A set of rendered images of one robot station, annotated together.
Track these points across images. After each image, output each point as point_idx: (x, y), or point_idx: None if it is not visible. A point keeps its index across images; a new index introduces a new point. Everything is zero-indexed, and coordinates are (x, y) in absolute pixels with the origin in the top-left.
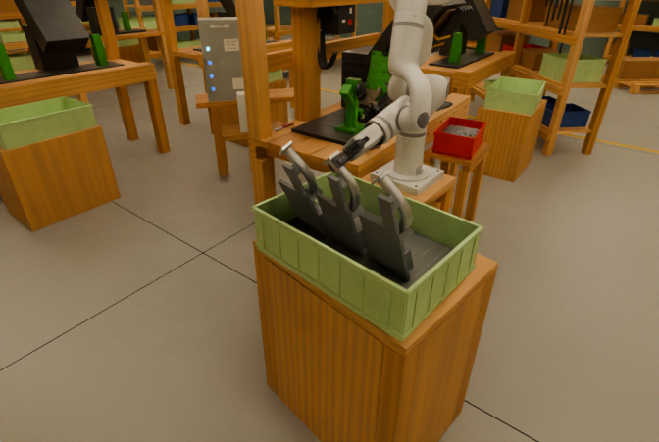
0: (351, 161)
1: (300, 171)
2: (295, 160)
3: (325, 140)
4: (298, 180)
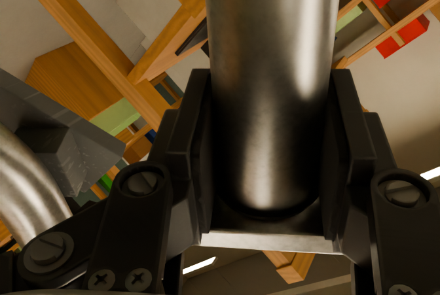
0: (10, 294)
1: (62, 144)
2: (71, 211)
3: None
4: (40, 100)
